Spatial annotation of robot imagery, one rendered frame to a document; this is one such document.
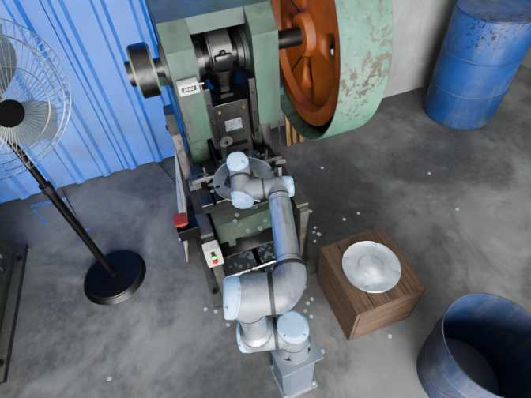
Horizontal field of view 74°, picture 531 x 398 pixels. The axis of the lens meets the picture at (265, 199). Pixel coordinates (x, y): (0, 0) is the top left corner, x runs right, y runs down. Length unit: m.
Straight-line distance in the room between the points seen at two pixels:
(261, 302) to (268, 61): 0.84
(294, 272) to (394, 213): 1.68
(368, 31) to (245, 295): 0.84
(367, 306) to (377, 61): 1.09
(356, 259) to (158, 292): 1.21
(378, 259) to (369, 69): 1.03
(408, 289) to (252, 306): 1.06
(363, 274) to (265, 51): 1.14
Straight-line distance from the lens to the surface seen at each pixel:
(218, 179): 1.67
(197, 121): 1.40
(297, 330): 1.36
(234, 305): 0.97
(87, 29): 2.56
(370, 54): 1.20
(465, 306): 1.92
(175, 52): 1.26
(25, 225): 3.12
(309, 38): 1.46
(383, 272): 1.88
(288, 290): 0.97
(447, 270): 2.44
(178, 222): 1.57
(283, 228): 1.08
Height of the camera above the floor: 1.95
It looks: 49 degrees down
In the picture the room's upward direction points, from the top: 5 degrees counter-clockwise
